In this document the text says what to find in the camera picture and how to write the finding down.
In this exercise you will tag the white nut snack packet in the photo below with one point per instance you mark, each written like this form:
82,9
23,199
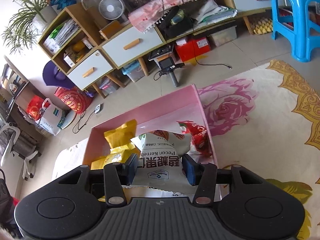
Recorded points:
160,155

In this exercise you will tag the white carton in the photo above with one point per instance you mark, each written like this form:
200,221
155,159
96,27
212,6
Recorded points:
69,59

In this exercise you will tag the low wooden cabinet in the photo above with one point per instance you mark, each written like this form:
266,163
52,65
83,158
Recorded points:
225,2

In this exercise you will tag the black bag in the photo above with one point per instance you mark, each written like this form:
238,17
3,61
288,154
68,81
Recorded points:
175,27

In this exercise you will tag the red round printed bag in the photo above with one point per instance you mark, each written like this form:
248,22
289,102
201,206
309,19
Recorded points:
73,100

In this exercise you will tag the wooden bookshelf desk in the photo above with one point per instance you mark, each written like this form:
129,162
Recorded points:
22,95

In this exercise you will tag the clear storage bin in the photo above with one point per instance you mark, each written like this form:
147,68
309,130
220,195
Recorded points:
222,36

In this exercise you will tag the white box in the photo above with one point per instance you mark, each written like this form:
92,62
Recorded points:
52,45

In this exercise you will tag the green potted plant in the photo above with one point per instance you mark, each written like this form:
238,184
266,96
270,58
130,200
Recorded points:
45,13

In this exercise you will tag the stack of papers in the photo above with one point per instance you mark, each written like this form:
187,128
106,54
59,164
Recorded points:
66,32

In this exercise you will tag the pink cardboard box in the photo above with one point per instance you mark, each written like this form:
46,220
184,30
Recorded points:
162,110

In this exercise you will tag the black keyboard on white bin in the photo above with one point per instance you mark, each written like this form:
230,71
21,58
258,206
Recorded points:
160,52

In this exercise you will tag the white desk fan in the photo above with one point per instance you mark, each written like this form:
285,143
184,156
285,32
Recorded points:
111,7

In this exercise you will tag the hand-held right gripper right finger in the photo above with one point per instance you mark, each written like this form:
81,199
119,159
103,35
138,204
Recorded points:
190,170

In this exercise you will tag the red snack packet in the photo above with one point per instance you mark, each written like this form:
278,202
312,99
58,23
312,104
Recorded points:
197,135

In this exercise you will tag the tall wooden shelf cabinet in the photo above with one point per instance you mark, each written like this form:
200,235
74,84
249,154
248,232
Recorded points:
75,11

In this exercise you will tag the red gift bag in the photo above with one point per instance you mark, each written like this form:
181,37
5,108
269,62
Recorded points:
35,108

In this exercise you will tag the red carton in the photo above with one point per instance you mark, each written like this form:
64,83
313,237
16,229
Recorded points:
192,48

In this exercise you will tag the white shopping bag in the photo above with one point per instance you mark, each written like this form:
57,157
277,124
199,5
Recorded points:
51,120

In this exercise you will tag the blue plastic stool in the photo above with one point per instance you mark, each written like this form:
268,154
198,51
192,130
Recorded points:
300,42

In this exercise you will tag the yellow egg tray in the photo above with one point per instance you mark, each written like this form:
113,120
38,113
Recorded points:
262,26

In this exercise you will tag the dark bag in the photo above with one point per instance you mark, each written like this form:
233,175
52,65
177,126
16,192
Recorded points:
5,200

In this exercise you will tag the clear bin with pink contents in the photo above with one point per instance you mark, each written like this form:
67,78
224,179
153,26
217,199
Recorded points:
108,86

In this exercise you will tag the white drawer with lock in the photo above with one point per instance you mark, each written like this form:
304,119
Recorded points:
82,66

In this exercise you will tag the white office chair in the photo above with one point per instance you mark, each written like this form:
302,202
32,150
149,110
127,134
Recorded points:
12,140

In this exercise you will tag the small cardboard box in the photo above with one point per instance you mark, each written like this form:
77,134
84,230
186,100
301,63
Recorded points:
111,30

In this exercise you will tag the wide white drawer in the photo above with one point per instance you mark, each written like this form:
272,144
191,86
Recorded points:
150,37

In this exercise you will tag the clear bin with blue lid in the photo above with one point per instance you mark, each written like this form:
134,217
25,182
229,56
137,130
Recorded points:
133,72

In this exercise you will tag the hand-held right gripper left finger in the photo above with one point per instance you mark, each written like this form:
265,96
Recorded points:
132,168

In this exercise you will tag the pink tasselled cloth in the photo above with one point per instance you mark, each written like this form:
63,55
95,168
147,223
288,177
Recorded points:
145,15

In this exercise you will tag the pile of papers and bags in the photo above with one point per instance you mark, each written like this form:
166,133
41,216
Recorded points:
212,12

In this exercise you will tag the red plastic item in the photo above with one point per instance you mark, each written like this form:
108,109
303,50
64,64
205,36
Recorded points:
15,201

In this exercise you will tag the round white base plate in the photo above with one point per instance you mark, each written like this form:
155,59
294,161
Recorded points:
68,120

